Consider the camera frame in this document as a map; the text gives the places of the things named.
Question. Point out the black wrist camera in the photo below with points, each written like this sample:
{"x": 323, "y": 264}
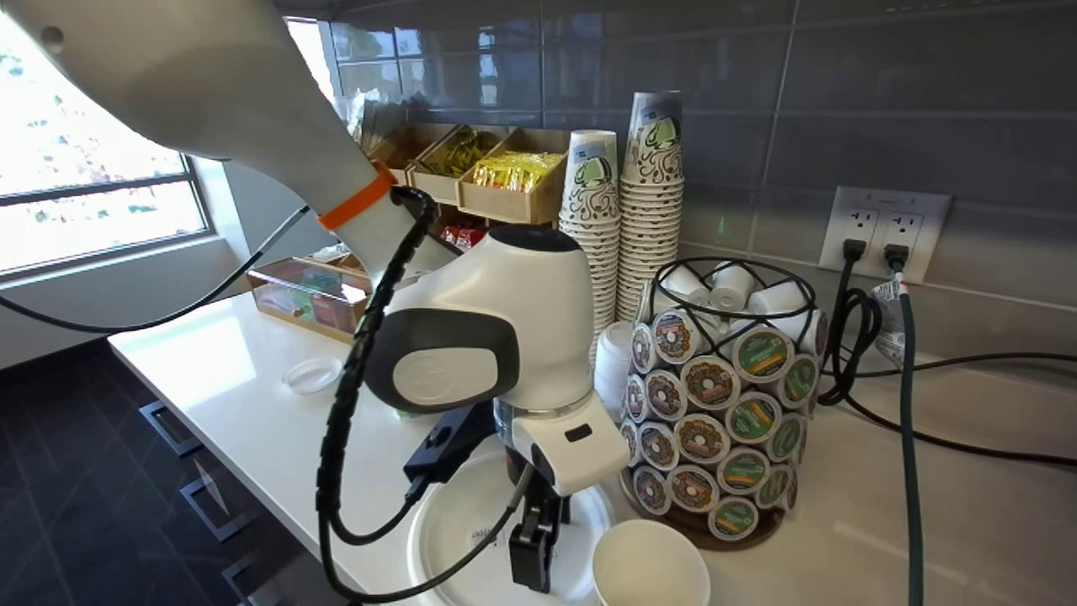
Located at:
{"x": 444, "y": 447}

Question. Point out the wooden tea bag box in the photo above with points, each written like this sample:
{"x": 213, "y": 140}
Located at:
{"x": 307, "y": 294}

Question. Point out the wooden condiment organizer shelf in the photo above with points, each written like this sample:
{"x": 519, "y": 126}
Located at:
{"x": 475, "y": 174}

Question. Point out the white plastic cup lid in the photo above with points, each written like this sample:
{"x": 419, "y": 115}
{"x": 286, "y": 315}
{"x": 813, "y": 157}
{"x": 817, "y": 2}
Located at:
{"x": 311, "y": 375}

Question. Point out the stack of white lids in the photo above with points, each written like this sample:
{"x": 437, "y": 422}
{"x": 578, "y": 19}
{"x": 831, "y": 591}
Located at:
{"x": 610, "y": 366}

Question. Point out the coffee pod carousel holder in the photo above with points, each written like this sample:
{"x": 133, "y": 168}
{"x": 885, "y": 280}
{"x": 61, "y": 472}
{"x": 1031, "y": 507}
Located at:
{"x": 723, "y": 366}

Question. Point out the white wall power outlet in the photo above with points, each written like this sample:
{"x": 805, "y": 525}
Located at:
{"x": 879, "y": 221}

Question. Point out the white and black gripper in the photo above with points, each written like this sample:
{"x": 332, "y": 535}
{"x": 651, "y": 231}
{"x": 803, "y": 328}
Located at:
{"x": 573, "y": 450}

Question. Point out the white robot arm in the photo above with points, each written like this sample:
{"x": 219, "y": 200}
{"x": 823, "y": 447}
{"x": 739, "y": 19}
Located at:
{"x": 494, "y": 332}

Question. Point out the tall stack of paper cups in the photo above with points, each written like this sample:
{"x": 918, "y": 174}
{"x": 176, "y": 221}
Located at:
{"x": 651, "y": 193}

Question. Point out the white paper plate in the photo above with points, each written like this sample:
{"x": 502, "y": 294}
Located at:
{"x": 453, "y": 523}

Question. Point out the patterned paper cup right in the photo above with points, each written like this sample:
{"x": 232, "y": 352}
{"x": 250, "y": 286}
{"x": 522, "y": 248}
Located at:
{"x": 646, "y": 562}

